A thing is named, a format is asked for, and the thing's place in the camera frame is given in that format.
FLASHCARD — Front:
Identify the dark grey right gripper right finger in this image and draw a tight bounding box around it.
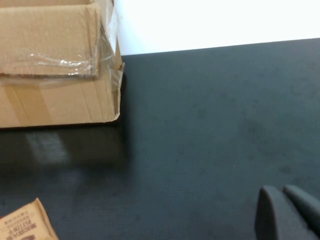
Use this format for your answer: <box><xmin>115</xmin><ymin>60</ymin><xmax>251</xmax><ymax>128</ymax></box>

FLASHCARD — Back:
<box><xmin>282</xmin><ymin>184</ymin><xmax>320</xmax><ymax>232</ymax></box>

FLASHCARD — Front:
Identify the tan printed biscuit packet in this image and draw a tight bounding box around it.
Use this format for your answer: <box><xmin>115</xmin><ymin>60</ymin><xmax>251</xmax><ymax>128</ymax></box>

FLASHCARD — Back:
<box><xmin>0</xmin><ymin>197</ymin><xmax>60</xmax><ymax>240</ymax></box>

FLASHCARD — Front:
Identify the taped open cardboard box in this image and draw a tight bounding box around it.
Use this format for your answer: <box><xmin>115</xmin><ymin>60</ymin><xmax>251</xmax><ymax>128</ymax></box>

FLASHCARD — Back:
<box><xmin>0</xmin><ymin>0</ymin><xmax>126</xmax><ymax>129</ymax></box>

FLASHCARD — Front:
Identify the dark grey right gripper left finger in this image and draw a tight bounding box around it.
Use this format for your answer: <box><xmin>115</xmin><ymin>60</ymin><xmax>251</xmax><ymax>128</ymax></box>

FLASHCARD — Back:
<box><xmin>254</xmin><ymin>185</ymin><xmax>320</xmax><ymax>240</ymax></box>

